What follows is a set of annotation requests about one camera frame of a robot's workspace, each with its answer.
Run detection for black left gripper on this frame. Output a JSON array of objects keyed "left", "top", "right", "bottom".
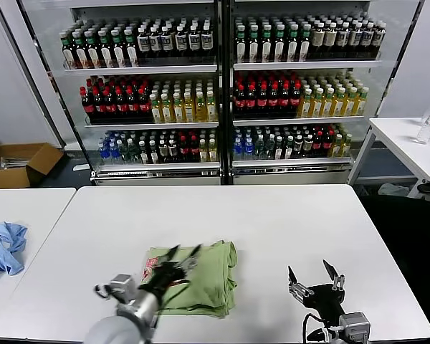
[{"left": 140, "top": 243, "right": 204, "bottom": 293}]

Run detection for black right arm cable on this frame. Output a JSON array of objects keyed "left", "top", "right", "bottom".
[{"left": 302, "top": 313, "right": 327, "bottom": 344}]

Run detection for crumpled blue cloth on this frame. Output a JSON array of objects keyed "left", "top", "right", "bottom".
[{"left": 0, "top": 221, "right": 29, "bottom": 277}]

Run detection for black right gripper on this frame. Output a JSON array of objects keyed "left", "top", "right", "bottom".
[{"left": 287, "top": 259, "right": 346, "bottom": 320}]

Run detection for open brown cardboard box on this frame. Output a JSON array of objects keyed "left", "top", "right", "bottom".
[{"left": 0, "top": 142, "right": 65, "bottom": 189}]

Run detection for white side table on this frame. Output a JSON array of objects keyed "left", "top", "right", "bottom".
[{"left": 347, "top": 116, "right": 430, "bottom": 186}]

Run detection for glass door black frame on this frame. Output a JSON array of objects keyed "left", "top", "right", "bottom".
[
  {"left": 376, "top": 0, "right": 427, "bottom": 119},
  {"left": 0, "top": 0, "right": 94, "bottom": 180}
]

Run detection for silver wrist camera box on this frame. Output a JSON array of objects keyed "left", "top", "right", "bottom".
[
  {"left": 338, "top": 311, "right": 372, "bottom": 340},
  {"left": 109, "top": 274, "right": 137, "bottom": 305}
]

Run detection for grey metal rods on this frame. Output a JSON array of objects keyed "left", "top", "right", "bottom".
[{"left": 0, "top": 156, "right": 32, "bottom": 170}]

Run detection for white drinks display shelf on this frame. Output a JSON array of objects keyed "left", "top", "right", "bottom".
[
  {"left": 222, "top": 0, "right": 385, "bottom": 186},
  {"left": 70, "top": 0, "right": 223, "bottom": 186}
]

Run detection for green cap dark tea bottle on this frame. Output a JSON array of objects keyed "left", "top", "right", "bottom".
[
  {"left": 84, "top": 29, "right": 102, "bottom": 69},
  {"left": 110, "top": 29, "right": 127, "bottom": 68},
  {"left": 286, "top": 24, "right": 300, "bottom": 63},
  {"left": 260, "top": 24, "right": 274, "bottom": 64},
  {"left": 235, "top": 24, "right": 248, "bottom": 64},
  {"left": 97, "top": 29, "right": 114, "bottom": 68},
  {"left": 123, "top": 28, "right": 139, "bottom": 67},
  {"left": 299, "top": 23, "right": 312, "bottom": 62},
  {"left": 59, "top": 31, "right": 78, "bottom": 69},
  {"left": 71, "top": 30, "right": 90, "bottom": 69},
  {"left": 273, "top": 24, "right": 287, "bottom": 64},
  {"left": 248, "top": 24, "right": 261, "bottom": 64}
]

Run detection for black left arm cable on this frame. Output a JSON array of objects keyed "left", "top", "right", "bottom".
[{"left": 153, "top": 279, "right": 191, "bottom": 312}]

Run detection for white cap dark label bottle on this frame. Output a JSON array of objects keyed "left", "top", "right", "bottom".
[
  {"left": 174, "top": 23, "right": 188, "bottom": 60},
  {"left": 361, "top": 21, "right": 375, "bottom": 58},
  {"left": 137, "top": 25, "right": 151, "bottom": 62},
  {"left": 201, "top": 21, "right": 215, "bottom": 59},
  {"left": 337, "top": 21, "right": 350, "bottom": 59},
  {"left": 373, "top": 20, "right": 387, "bottom": 58},
  {"left": 188, "top": 22, "right": 202, "bottom": 59},
  {"left": 161, "top": 24, "right": 175, "bottom": 61},
  {"left": 149, "top": 24, "right": 162, "bottom": 62},
  {"left": 349, "top": 21, "right": 363, "bottom": 59}
]

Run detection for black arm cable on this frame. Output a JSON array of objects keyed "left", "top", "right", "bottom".
[
  {"left": 153, "top": 279, "right": 191, "bottom": 312},
  {"left": 302, "top": 313, "right": 327, "bottom": 344}
]

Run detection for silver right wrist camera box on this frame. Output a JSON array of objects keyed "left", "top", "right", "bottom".
[{"left": 338, "top": 311, "right": 372, "bottom": 340}]

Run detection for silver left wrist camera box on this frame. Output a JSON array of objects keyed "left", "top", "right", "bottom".
[{"left": 109, "top": 274, "right": 137, "bottom": 305}]

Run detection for light green polo shirt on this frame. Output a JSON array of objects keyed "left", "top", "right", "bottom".
[{"left": 141, "top": 239, "right": 239, "bottom": 320}]

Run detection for grey crumpled bag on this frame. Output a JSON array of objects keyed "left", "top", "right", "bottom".
[{"left": 378, "top": 182, "right": 411, "bottom": 197}]

